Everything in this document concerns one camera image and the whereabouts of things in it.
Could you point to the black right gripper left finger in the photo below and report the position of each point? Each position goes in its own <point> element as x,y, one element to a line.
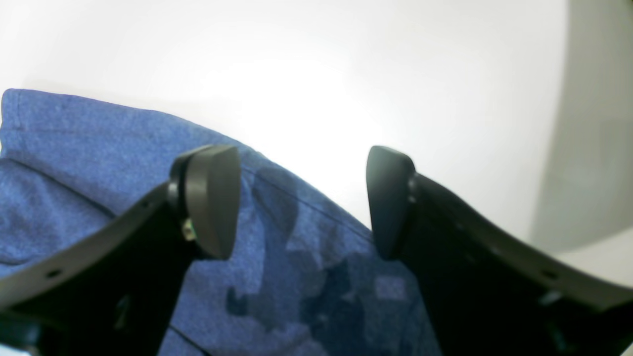
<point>114,293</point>

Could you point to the dark blue t-shirt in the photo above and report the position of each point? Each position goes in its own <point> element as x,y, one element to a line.
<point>304,278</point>

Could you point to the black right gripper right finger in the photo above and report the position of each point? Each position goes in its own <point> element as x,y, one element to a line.
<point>486,292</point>

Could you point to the grey chair right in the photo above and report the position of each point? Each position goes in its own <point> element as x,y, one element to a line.
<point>586,189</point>

